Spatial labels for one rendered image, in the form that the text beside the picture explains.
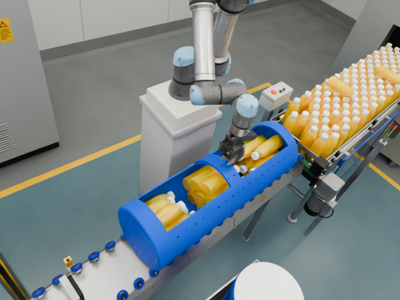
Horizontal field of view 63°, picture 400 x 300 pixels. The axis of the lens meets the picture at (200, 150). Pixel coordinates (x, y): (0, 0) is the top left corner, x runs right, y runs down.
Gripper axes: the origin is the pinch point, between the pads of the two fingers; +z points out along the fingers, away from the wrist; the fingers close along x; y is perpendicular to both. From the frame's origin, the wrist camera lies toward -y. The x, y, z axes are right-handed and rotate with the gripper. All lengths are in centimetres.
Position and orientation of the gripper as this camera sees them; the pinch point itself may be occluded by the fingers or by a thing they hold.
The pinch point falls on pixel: (230, 161)
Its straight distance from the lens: 142.4
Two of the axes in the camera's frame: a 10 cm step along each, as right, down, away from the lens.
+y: -7.3, 4.3, -5.3
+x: 6.7, 6.2, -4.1
